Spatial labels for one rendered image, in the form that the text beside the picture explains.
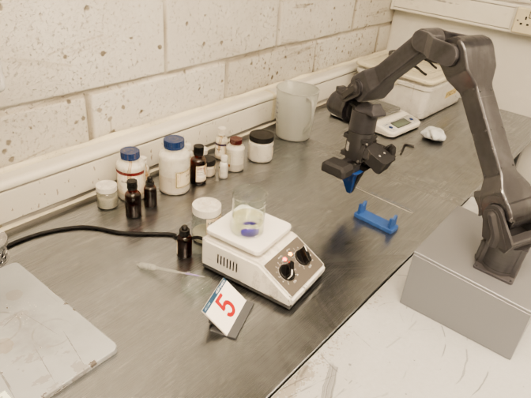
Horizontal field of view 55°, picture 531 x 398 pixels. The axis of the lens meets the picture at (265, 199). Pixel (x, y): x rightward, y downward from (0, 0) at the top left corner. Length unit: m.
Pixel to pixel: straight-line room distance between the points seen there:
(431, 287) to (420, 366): 0.14
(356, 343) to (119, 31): 0.81
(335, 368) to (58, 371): 0.41
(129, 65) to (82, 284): 0.52
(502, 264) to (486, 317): 0.09
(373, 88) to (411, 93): 0.81
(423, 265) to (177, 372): 0.44
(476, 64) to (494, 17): 1.21
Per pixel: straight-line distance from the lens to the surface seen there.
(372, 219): 1.18
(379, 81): 1.04
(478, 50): 0.90
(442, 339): 0.94
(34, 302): 0.94
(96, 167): 1.20
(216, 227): 0.94
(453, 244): 0.96
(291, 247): 0.95
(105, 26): 1.18
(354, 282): 1.00
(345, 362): 0.84
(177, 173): 1.18
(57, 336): 0.87
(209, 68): 1.41
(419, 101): 1.84
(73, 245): 1.07
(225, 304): 0.87
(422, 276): 0.93
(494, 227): 0.87
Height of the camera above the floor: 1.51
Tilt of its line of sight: 30 degrees down
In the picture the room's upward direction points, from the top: 6 degrees clockwise
